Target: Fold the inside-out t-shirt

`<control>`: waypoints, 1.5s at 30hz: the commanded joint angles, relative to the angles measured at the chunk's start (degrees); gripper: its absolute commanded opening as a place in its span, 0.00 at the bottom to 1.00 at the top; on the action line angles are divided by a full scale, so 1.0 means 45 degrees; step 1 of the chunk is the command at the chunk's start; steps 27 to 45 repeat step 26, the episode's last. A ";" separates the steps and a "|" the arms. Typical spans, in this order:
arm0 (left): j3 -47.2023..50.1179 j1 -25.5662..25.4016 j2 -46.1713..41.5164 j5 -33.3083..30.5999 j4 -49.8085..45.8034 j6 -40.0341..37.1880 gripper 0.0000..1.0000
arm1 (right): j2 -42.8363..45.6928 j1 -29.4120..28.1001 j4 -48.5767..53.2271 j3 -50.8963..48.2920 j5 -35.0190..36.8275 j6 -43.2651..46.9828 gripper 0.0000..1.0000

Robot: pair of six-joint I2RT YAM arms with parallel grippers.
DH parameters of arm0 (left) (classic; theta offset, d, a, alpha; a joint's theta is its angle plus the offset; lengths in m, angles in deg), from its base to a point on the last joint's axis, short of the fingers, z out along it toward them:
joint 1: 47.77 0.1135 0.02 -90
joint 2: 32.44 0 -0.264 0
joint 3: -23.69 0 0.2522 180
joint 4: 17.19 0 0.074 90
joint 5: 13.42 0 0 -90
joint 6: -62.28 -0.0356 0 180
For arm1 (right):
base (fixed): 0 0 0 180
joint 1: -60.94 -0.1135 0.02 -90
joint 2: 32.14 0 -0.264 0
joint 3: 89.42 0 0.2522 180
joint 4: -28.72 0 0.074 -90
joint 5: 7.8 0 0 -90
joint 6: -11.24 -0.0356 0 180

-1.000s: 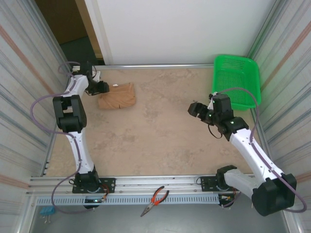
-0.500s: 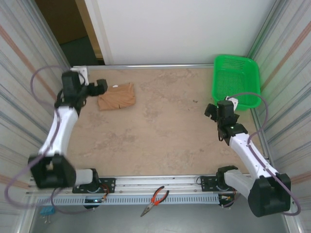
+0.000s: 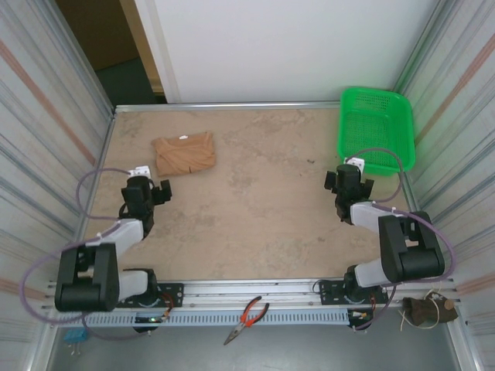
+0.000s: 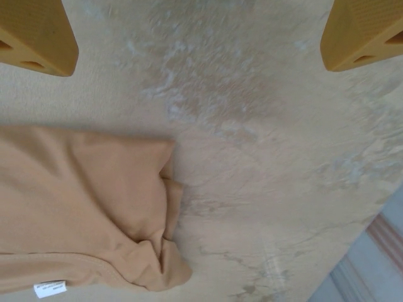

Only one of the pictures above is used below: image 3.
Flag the tan t-shirt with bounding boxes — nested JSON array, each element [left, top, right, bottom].
[[150, 131, 216, 178]]

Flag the green plastic basket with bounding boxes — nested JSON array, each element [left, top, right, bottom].
[[339, 87, 417, 177]]

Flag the blue binder clip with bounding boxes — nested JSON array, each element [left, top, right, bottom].
[[63, 328, 89, 356]]

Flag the brown wooden door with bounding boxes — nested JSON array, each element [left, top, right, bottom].
[[56, 0, 163, 94]]

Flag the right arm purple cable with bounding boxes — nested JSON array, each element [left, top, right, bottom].
[[346, 148, 457, 332]]

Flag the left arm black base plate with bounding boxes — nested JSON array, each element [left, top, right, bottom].
[[114, 283, 185, 309]]

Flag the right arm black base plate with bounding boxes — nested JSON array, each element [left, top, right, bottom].
[[319, 278, 390, 306]]

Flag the aluminium mounting rail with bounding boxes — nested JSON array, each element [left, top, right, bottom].
[[41, 274, 463, 312]]

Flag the grey slotted cable duct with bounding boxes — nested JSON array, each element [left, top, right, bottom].
[[56, 310, 351, 326]]

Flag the orange handled pliers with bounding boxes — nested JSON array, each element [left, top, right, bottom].
[[223, 295, 271, 346]]

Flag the brown cloth pouch with string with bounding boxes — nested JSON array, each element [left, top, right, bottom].
[[400, 291, 460, 329]]

